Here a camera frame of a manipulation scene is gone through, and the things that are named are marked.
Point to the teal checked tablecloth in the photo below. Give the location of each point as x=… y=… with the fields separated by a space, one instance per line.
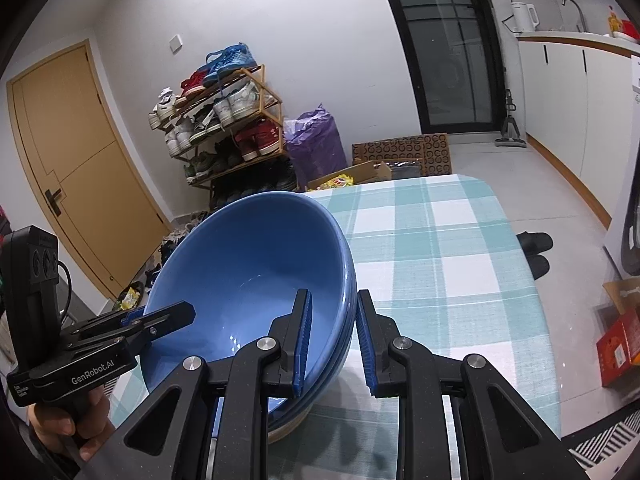
x=450 y=270

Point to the yellow bottle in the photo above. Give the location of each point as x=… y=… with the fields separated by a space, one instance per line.
x=615 y=25

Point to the silver foil bag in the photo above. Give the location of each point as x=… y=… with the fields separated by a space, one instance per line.
x=407 y=170

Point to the red box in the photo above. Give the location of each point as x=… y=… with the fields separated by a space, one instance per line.
x=631 y=29

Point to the kitchen faucet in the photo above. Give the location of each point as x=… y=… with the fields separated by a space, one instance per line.
x=580 y=15

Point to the wooden door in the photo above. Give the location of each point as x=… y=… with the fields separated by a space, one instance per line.
x=75 y=160

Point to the wooden shoe rack with shoes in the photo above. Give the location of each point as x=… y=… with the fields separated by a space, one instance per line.
x=255 y=140

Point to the black glass door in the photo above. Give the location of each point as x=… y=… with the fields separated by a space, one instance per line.
x=450 y=60

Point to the small brown cardboard box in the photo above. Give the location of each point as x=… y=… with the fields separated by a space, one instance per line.
x=625 y=295

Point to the black slipper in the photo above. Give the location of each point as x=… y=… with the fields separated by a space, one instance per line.
x=535 y=241
x=537 y=266

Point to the black white striped mat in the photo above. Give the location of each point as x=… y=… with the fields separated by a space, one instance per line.
x=610 y=442

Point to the white washing machine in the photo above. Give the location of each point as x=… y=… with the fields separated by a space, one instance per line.
x=627 y=185

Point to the white wall switch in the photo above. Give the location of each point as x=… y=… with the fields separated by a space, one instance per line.
x=175 y=44

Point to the person's left hand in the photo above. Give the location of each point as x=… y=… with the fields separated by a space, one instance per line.
x=95 y=420

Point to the white kitchen cabinet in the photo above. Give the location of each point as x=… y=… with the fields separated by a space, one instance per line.
x=565 y=110

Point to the yellow snack packet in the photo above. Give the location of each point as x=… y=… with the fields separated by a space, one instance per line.
x=337 y=181

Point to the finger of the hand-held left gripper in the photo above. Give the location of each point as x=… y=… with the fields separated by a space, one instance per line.
x=165 y=319
x=132 y=316

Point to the white electric kettle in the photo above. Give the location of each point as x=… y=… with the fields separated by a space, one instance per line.
x=522 y=17

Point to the red orange carton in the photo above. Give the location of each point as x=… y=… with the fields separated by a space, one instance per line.
x=620 y=355

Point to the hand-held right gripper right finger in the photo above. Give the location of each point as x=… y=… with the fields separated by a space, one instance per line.
x=366 y=355

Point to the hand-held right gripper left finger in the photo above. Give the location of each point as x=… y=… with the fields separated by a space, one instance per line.
x=302 y=345

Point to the grey floor mop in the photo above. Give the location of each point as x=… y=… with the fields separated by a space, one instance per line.
x=512 y=137

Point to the pile of dark sandals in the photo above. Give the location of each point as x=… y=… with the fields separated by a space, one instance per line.
x=172 y=245

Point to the purple plastic bag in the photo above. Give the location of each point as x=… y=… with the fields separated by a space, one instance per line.
x=315 y=150

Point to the open cardboard box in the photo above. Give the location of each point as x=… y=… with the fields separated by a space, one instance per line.
x=372 y=172

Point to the dark dish of yellow packets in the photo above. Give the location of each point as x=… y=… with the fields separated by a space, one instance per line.
x=130 y=297

